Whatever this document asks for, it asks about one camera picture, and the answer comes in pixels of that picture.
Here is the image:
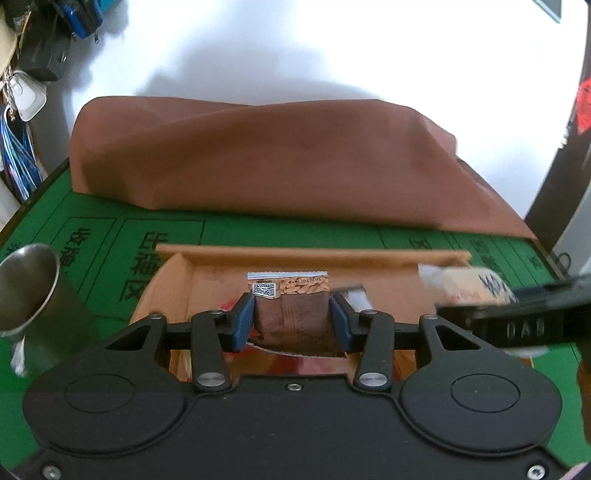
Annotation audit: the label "brown cloth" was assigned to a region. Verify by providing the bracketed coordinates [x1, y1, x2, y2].
[68, 95, 540, 241]

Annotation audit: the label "blue cables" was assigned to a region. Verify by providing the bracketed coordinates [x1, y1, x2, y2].
[1, 105, 45, 200]

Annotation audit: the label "dark wooden furniture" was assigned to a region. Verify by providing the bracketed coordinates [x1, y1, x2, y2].
[544, 133, 591, 260]

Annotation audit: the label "brown snack packet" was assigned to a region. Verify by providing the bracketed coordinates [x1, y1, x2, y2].
[246, 271, 348, 359]

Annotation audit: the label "white purse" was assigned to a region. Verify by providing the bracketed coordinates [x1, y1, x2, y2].
[8, 73, 48, 123]

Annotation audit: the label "wooden tray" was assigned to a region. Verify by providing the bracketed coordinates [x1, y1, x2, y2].
[129, 244, 472, 385]

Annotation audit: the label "red hanging ornament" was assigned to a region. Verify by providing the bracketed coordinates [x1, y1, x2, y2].
[574, 78, 591, 136]

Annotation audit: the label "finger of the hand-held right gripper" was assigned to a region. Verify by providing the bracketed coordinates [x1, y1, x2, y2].
[510, 273, 591, 302]

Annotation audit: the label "steel mug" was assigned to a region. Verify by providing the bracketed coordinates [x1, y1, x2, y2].
[0, 244, 101, 378]

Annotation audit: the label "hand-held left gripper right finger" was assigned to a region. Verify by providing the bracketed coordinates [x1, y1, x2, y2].
[331, 293, 490, 394]

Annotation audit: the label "blue bag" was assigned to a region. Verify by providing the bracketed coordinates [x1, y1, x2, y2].
[54, 0, 105, 38]

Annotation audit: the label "black bag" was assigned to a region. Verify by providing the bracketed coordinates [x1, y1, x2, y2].
[18, 31, 71, 82]

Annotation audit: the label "white bread packet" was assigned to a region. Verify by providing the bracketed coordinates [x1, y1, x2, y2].
[417, 262, 519, 308]

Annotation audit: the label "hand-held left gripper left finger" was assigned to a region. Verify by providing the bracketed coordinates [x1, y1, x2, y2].
[99, 292, 256, 394]

